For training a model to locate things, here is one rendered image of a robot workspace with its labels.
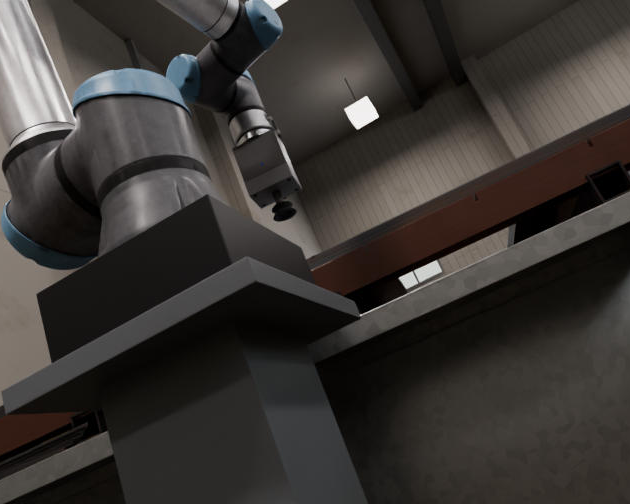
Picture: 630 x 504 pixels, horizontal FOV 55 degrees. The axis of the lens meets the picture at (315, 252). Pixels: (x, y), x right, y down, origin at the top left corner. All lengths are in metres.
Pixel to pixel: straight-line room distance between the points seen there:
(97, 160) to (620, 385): 0.67
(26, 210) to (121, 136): 0.17
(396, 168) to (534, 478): 11.24
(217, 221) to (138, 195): 0.13
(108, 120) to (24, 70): 0.21
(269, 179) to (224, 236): 0.60
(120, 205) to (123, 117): 0.10
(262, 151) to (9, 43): 0.45
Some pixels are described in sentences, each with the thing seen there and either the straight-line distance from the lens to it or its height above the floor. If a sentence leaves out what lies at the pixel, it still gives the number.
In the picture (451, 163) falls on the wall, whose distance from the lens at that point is 11.76.
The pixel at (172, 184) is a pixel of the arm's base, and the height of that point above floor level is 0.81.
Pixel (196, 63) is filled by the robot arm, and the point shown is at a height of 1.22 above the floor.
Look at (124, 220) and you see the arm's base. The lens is 0.57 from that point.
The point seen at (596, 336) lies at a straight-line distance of 0.87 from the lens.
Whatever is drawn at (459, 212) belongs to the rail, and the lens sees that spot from 0.94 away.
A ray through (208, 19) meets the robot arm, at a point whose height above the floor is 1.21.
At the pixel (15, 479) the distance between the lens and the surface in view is 0.92.
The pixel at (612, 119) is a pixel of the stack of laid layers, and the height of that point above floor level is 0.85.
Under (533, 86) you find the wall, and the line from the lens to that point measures 12.15.
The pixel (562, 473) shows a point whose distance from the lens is 0.86.
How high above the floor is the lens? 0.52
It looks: 20 degrees up
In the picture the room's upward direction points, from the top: 23 degrees counter-clockwise
